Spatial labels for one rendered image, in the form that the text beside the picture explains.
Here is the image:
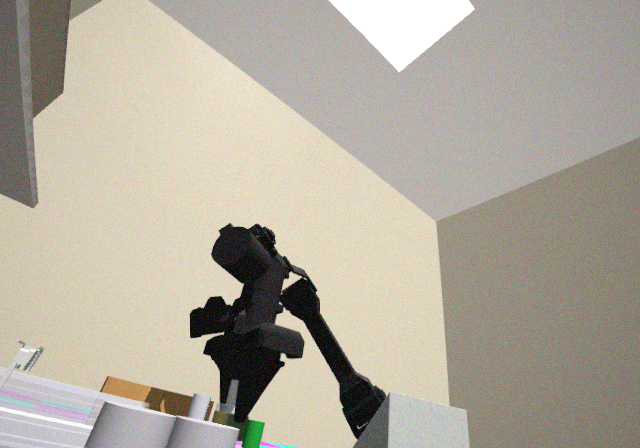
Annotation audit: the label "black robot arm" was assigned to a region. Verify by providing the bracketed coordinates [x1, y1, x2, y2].
[190, 223, 386, 440]

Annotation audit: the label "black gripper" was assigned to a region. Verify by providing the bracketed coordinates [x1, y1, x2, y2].
[203, 288, 305, 423]

